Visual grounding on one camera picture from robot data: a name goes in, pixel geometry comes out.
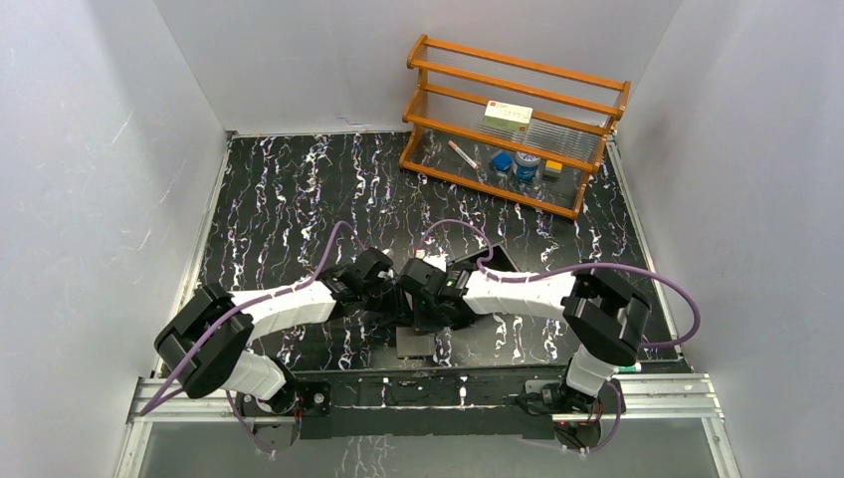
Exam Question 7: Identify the white green carton box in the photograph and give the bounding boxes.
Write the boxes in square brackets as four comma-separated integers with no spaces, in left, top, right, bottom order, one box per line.
[482,101,533,132]

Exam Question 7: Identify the red white pen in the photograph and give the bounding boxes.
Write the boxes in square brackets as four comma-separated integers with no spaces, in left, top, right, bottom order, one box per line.
[448,140,480,170]

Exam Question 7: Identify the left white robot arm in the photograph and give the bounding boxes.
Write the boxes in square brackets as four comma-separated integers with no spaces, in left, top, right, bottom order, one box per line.
[153,248,402,414]

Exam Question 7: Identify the black plastic card box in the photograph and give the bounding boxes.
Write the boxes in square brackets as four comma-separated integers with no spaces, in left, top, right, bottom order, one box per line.
[449,243,520,272]

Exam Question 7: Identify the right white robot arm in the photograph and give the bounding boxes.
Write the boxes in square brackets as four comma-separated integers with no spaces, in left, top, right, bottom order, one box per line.
[396,259,651,412]

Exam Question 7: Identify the blue small cube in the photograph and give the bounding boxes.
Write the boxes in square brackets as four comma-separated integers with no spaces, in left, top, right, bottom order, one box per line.
[490,150,513,174]

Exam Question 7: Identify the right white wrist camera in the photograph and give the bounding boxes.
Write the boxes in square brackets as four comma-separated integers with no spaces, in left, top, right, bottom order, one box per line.
[414,249,448,271]

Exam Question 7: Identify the blue white round can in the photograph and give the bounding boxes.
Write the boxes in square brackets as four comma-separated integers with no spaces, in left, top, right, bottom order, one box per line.
[512,151,541,181]

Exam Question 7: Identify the yellow black small block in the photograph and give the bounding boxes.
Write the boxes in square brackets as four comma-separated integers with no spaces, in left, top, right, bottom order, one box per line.
[541,160,563,181]

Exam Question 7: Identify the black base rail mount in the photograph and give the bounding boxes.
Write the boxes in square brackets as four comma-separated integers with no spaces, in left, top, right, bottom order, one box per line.
[234,363,628,450]

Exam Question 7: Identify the green marker pen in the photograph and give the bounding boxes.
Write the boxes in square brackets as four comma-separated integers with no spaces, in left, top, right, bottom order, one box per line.
[615,362,643,374]

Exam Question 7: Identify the orange wooden shelf rack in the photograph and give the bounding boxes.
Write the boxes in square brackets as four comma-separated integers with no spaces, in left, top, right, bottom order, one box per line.
[399,35,632,219]

